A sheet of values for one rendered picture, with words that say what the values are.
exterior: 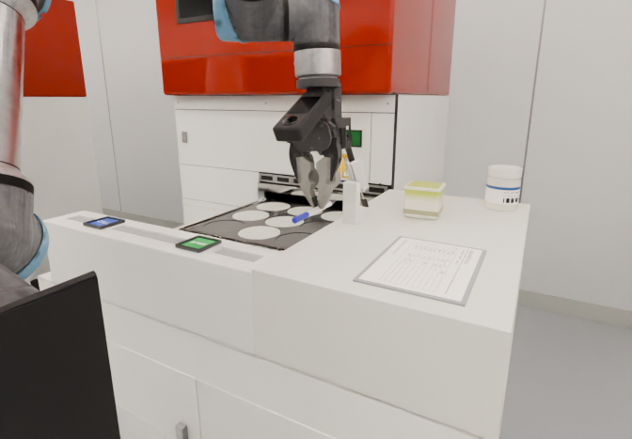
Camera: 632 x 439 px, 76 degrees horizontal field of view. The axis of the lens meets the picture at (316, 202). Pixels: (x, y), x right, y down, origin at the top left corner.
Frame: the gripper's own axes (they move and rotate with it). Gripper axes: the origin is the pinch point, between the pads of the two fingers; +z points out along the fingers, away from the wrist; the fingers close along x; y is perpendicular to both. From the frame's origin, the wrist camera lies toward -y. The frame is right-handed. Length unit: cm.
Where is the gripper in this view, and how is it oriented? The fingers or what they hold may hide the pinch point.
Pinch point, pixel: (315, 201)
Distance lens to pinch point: 68.6
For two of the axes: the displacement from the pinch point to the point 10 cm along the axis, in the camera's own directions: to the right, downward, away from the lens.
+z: 0.4, 9.8, 2.0
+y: 4.8, -1.9, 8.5
